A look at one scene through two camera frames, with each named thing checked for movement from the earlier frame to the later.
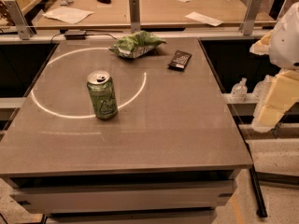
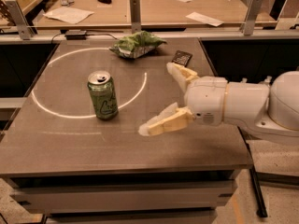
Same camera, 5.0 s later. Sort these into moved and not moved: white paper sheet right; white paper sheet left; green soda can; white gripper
Moved: white gripper
Not moved: white paper sheet left; green soda can; white paper sheet right
